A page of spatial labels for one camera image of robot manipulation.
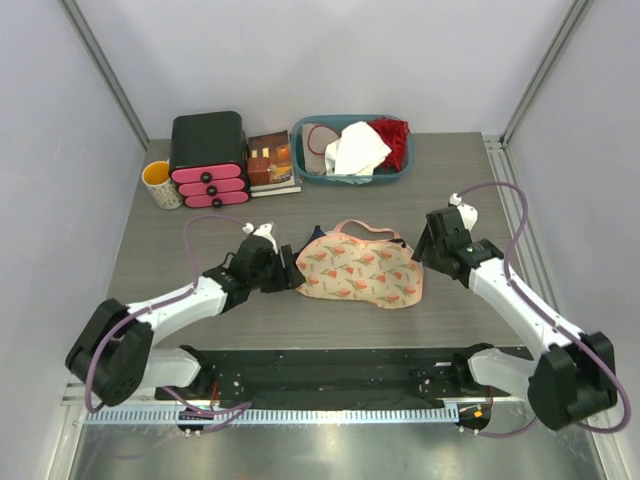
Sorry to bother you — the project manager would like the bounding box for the navy blue bra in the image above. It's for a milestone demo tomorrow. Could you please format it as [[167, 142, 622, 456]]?
[[294, 225, 407, 259]]

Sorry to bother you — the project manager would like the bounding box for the pink mesh laundry bag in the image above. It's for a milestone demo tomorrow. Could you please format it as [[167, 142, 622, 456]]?
[[296, 219, 424, 310]]

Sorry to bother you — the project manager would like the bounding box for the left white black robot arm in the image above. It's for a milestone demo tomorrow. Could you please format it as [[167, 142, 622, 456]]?
[[65, 233, 304, 412]]

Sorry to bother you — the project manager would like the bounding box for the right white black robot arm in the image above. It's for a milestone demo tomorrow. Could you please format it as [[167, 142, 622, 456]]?
[[413, 206, 618, 430]]

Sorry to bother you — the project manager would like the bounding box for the stack of books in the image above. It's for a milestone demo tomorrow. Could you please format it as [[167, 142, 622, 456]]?
[[247, 130, 299, 196]]

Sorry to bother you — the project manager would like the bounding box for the teal plastic basket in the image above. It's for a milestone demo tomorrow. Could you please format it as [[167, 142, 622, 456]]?
[[290, 113, 415, 186]]

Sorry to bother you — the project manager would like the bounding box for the yellow inside patterned mug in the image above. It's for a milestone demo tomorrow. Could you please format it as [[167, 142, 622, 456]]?
[[141, 160, 183, 210]]

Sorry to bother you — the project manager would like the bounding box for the black pink drawer organizer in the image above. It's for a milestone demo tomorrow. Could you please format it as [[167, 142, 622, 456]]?
[[169, 111, 250, 209]]

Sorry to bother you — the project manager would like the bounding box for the red garment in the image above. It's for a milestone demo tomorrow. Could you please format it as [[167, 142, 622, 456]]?
[[369, 117, 410, 172]]

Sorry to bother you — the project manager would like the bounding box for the white cloth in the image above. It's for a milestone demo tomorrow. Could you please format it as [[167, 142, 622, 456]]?
[[324, 121, 392, 177]]

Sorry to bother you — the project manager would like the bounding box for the grey cloth with red loop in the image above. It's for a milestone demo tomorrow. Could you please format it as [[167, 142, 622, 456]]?
[[301, 123, 340, 175]]

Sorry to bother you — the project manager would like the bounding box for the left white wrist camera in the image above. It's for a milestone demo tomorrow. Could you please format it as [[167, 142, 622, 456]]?
[[242, 222, 278, 251]]

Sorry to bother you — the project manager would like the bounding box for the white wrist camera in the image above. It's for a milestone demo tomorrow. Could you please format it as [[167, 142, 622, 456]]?
[[242, 222, 278, 251], [449, 193, 478, 231]]

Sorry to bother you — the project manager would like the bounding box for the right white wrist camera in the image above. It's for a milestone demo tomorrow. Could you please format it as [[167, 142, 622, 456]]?
[[449, 193, 478, 231]]

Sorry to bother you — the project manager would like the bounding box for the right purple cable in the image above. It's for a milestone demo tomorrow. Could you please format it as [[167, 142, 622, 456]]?
[[462, 181, 632, 439]]

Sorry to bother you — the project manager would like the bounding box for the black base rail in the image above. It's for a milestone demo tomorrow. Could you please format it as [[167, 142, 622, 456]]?
[[154, 349, 501, 409]]

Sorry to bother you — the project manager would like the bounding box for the white slotted cable duct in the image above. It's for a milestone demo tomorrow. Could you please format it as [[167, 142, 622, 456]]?
[[84, 403, 459, 426]]

